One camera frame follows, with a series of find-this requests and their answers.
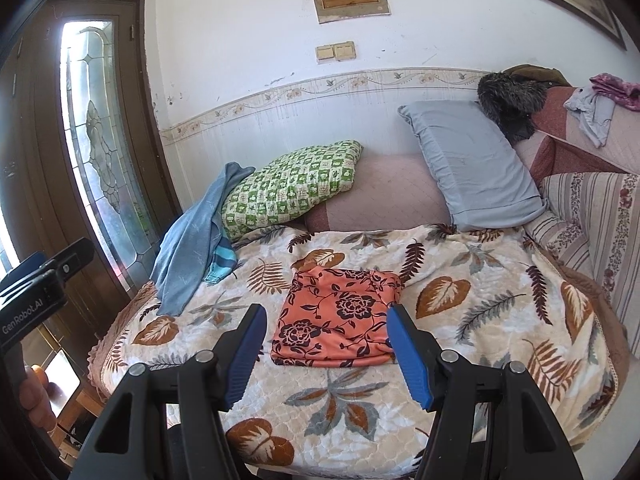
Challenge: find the green white patterned pillow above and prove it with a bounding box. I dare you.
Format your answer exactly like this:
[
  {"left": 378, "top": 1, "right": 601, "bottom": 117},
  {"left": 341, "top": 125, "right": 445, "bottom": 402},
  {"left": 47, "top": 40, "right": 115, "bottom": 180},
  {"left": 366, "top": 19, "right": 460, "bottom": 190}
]
[{"left": 221, "top": 140, "right": 363, "bottom": 240}]

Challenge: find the magenta garment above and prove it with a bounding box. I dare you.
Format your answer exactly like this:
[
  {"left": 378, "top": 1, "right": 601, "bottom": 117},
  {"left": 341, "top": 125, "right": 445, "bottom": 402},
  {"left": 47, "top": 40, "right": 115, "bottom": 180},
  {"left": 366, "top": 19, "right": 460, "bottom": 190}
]
[{"left": 590, "top": 73, "right": 640, "bottom": 112}]

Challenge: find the beige wall switch plate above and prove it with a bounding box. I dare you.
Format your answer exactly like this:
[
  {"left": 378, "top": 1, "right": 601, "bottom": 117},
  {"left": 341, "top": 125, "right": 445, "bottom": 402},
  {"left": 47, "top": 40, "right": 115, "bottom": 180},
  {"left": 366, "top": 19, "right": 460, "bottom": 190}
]
[{"left": 316, "top": 41, "right": 357, "bottom": 63}]

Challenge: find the left hand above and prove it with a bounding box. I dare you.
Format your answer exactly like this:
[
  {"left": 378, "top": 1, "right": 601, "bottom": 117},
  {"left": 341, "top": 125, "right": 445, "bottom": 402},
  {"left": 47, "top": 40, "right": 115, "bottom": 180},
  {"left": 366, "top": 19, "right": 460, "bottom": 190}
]
[{"left": 18, "top": 366, "right": 56, "bottom": 432}]

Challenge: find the blue cloth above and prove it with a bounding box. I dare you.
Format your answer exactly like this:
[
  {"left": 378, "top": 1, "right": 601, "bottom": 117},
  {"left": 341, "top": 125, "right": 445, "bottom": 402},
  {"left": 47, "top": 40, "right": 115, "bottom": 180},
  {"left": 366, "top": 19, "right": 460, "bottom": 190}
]
[{"left": 151, "top": 162, "right": 255, "bottom": 316}]

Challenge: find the stained glass door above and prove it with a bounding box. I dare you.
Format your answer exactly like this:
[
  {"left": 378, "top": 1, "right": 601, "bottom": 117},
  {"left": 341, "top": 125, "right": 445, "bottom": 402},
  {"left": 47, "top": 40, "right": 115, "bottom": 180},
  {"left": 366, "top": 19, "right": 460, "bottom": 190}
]
[{"left": 0, "top": 0, "right": 182, "bottom": 361}]

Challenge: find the grey garment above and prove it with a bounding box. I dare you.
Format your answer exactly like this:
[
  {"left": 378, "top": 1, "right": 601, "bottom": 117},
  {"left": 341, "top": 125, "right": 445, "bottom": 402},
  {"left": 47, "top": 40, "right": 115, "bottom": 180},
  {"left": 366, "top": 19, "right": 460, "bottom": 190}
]
[{"left": 563, "top": 87, "right": 616, "bottom": 148}]

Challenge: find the striped floral pillow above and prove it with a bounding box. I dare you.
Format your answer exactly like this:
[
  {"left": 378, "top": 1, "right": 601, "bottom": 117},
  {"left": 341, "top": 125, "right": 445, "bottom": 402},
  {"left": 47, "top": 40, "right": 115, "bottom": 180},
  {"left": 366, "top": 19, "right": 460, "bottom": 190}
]
[{"left": 526, "top": 172, "right": 640, "bottom": 356}]

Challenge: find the grey-blue pillow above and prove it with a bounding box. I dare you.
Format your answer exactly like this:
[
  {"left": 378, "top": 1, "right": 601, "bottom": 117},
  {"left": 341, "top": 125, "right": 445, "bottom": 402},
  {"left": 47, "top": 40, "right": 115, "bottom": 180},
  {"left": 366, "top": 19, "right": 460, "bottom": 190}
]
[{"left": 398, "top": 101, "right": 546, "bottom": 231}]

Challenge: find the orange floral blouse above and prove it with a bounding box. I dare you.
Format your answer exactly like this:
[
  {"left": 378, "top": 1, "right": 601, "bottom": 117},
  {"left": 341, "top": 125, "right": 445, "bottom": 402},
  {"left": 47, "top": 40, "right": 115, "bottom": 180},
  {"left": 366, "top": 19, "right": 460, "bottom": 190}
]
[{"left": 270, "top": 266, "right": 404, "bottom": 367}]

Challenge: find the pink mattress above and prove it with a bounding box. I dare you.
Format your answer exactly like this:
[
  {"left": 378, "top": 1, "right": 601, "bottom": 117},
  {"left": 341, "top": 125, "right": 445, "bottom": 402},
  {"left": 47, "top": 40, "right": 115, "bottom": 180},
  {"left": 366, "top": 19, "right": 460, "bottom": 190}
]
[{"left": 304, "top": 154, "right": 450, "bottom": 232}]

